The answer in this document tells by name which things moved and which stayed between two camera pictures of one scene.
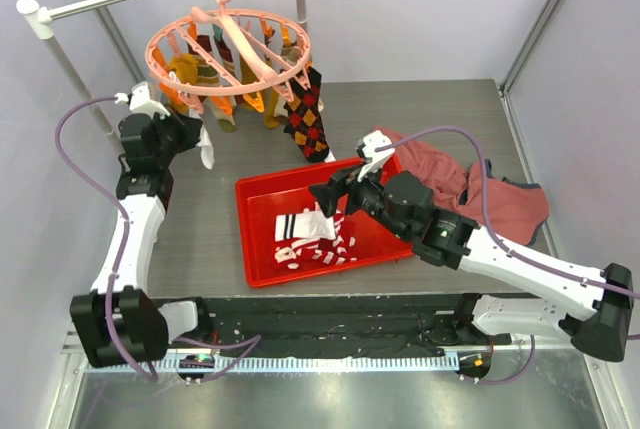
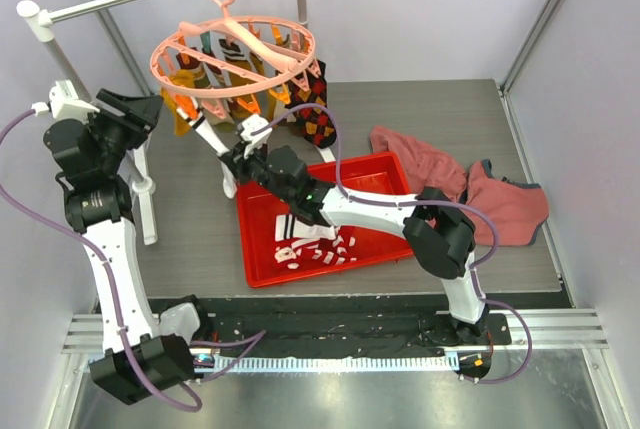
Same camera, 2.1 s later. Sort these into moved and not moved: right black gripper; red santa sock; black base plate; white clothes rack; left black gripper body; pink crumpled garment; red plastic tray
Moved: left black gripper body; right black gripper
Not moved: red plastic tray; black base plate; pink crumpled garment; red santa sock; white clothes rack
